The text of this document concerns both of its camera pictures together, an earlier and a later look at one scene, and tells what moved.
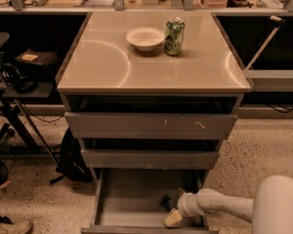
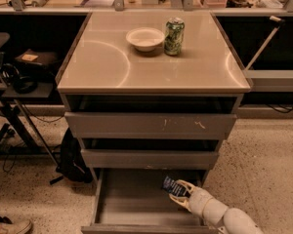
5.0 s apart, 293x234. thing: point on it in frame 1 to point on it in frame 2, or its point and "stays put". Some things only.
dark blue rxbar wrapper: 169,203 to 175,187
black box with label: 37,57 stays put
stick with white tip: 281,22 stays put
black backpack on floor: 71,165 stays put
